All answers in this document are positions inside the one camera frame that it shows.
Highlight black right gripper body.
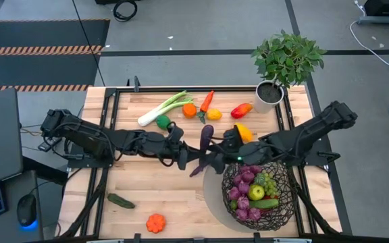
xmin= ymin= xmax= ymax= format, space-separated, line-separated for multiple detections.
xmin=210 ymin=125 xmax=266 ymax=173

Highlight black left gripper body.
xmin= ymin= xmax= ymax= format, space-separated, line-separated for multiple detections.
xmin=163 ymin=123 xmax=191 ymax=171

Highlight purple grape bunch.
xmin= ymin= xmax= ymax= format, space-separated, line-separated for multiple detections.
xmin=228 ymin=164 xmax=266 ymax=222

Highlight green lime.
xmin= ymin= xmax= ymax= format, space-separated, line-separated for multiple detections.
xmin=155 ymin=114 xmax=173 ymax=131

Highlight yellow lemon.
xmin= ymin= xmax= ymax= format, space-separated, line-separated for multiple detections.
xmin=207 ymin=108 xmax=223 ymax=122

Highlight orange fruit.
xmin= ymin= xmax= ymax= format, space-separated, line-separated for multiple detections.
xmin=182 ymin=103 xmax=198 ymax=119

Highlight green white leek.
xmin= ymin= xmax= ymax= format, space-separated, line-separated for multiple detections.
xmin=136 ymin=90 xmax=195 ymax=128

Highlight red yellow mango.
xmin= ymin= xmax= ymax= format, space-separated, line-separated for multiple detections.
xmin=230 ymin=103 xmax=254 ymax=119

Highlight yellow green apple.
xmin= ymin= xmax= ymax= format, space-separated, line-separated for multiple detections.
xmin=247 ymin=184 xmax=265 ymax=202

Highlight orange carrot green leaves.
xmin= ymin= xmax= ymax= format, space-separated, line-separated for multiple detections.
xmin=197 ymin=90 xmax=215 ymax=125

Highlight green grape bunch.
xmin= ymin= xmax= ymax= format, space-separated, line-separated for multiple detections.
xmin=255 ymin=170 xmax=280 ymax=198

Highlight long light green cucumber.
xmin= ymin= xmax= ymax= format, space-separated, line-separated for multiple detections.
xmin=248 ymin=198 xmax=280 ymax=210

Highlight short dark green cucumber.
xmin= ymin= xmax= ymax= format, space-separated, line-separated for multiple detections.
xmin=107 ymin=192 xmax=136 ymax=209

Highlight orange pumpkin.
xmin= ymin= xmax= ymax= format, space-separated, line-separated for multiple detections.
xmin=145 ymin=213 xmax=167 ymax=234

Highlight dark brown wicker basket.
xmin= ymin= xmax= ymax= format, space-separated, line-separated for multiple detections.
xmin=221 ymin=160 xmax=296 ymax=232

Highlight grey round mat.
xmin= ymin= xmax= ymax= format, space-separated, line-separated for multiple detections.
xmin=203 ymin=161 xmax=266 ymax=234

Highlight green potted plant white pot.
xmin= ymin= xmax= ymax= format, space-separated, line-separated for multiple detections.
xmin=251 ymin=29 xmax=327 ymax=115

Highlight black power adapter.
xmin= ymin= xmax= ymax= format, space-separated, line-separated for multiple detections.
xmin=38 ymin=136 xmax=59 ymax=153

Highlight black computer mouse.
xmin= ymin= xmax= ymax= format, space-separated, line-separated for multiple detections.
xmin=16 ymin=194 xmax=38 ymax=232

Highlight black low desk top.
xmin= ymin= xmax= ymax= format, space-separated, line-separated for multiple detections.
xmin=0 ymin=170 xmax=44 ymax=243

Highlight black hazard striped floor mat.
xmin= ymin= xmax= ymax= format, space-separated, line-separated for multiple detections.
xmin=0 ymin=18 xmax=111 ymax=92

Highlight grey metal table leg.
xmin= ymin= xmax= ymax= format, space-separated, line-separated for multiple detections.
xmin=356 ymin=0 xmax=389 ymax=26

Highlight black metal table frame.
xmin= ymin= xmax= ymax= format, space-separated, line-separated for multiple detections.
xmin=59 ymin=76 xmax=354 ymax=243

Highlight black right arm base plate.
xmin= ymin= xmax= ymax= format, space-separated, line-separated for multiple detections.
xmin=278 ymin=138 xmax=341 ymax=167

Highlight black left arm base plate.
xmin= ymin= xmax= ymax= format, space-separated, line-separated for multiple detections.
xmin=66 ymin=141 xmax=116 ymax=169

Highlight black coiled cable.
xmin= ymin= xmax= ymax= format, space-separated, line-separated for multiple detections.
xmin=112 ymin=0 xmax=138 ymax=23

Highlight thin black floor cable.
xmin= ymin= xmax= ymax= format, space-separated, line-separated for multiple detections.
xmin=71 ymin=0 xmax=106 ymax=87

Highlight white floor cable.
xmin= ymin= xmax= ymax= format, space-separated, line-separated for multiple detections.
xmin=348 ymin=0 xmax=389 ymax=68

